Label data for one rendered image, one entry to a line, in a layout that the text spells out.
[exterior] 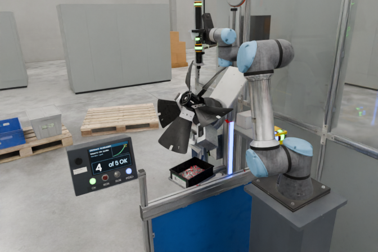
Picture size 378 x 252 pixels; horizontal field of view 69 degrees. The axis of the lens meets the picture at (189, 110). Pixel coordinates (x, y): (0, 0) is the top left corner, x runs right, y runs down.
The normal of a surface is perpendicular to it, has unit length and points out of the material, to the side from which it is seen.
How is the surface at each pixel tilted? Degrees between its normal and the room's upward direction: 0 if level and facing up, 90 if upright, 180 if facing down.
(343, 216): 90
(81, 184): 75
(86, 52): 90
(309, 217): 0
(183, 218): 90
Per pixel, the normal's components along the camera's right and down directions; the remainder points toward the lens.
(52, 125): 0.58, 0.34
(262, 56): 0.19, 0.07
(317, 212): -0.02, -0.95
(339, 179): -0.88, 0.18
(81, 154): 0.45, 0.02
